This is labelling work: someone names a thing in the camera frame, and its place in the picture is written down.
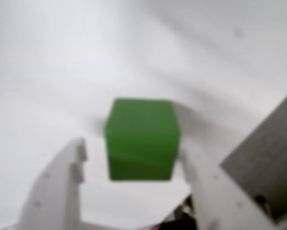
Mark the green cube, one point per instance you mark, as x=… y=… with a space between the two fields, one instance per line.
x=141 y=139

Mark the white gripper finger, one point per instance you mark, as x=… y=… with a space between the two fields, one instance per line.
x=220 y=203
x=57 y=191

